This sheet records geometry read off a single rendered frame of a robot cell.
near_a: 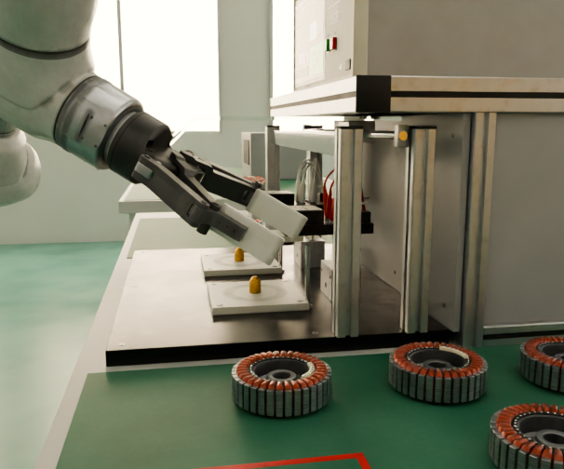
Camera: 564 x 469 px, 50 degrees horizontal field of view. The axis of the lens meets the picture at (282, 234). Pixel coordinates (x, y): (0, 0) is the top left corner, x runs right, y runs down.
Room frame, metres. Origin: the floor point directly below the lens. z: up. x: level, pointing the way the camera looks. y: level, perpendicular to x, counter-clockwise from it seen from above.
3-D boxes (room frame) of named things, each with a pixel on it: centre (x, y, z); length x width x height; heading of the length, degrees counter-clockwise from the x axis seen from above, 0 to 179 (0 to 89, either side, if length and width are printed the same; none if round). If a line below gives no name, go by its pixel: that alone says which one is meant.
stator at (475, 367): (0.68, -0.18, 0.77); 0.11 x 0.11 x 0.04
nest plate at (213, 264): (1.21, 0.09, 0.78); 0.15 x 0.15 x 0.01; 10
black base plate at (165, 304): (1.10, 0.05, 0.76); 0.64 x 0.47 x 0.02; 10
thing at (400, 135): (1.12, -0.11, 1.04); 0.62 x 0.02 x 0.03; 10
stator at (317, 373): (0.65, 0.00, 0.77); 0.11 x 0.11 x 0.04
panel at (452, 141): (1.14, -0.18, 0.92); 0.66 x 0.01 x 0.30; 10
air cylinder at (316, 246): (1.24, -0.06, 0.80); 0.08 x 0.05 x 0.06; 10
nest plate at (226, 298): (0.97, 0.04, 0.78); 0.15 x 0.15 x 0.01; 10
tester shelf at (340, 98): (1.15, -0.25, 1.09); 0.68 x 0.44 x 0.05; 10
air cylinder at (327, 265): (1.00, -0.10, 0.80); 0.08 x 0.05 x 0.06; 10
